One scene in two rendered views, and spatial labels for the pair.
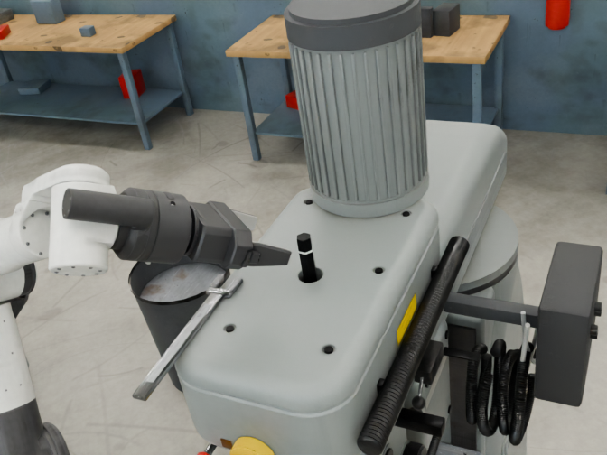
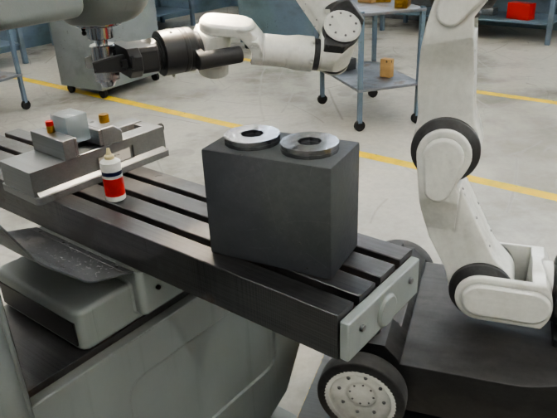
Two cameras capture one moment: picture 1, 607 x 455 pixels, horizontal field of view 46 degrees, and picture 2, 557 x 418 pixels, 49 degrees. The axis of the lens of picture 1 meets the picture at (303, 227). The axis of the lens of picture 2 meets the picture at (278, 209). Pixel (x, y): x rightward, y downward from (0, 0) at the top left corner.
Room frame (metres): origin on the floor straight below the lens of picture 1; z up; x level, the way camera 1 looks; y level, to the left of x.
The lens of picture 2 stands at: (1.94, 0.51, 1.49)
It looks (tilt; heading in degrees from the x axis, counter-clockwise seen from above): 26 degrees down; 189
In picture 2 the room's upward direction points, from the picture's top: 2 degrees counter-clockwise
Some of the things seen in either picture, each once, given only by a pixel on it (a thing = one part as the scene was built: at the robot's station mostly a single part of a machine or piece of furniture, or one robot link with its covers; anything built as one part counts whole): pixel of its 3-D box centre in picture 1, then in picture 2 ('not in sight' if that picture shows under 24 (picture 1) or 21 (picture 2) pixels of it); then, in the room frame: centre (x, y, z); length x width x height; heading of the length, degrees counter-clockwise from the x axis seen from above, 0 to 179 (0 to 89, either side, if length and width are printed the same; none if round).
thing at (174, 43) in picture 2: not in sight; (150, 56); (0.78, 0.07, 1.23); 0.13 x 0.12 x 0.10; 39
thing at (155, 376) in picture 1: (189, 332); not in sight; (0.74, 0.17, 1.89); 0.24 x 0.04 x 0.01; 152
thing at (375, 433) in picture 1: (418, 329); not in sight; (0.79, -0.14, 1.79); 0.45 x 0.04 x 0.04; 150
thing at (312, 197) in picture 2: not in sight; (282, 195); (1.05, 0.37, 1.07); 0.22 x 0.12 x 0.20; 72
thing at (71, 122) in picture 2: not in sight; (70, 126); (0.75, -0.14, 1.08); 0.06 x 0.05 x 0.06; 58
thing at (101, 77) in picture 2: not in sight; (105, 65); (0.83, 0.00, 1.23); 0.05 x 0.05 x 0.06
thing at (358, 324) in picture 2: not in sight; (129, 208); (0.83, 0.00, 0.93); 1.24 x 0.23 x 0.08; 60
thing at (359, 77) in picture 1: (360, 99); not in sight; (1.05, -0.12, 2.05); 0.20 x 0.20 x 0.32
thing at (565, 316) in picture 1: (571, 322); not in sight; (0.93, -0.44, 1.62); 0.20 x 0.09 x 0.21; 150
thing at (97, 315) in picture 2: not in sight; (135, 249); (0.83, 0.00, 0.83); 0.50 x 0.35 x 0.12; 150
